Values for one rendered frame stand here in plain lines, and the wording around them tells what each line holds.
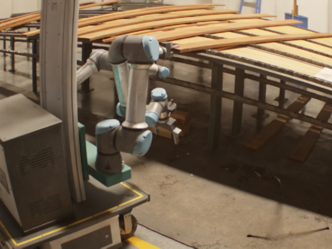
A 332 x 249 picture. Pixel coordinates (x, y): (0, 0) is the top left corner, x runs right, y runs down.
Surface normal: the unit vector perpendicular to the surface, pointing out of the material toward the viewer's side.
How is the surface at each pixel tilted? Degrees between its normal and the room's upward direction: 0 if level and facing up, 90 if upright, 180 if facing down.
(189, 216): 0
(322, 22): 91
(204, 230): 0
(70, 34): 90
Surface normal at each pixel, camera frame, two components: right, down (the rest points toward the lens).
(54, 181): 0.70, 0.29
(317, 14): -0.58, 0.30
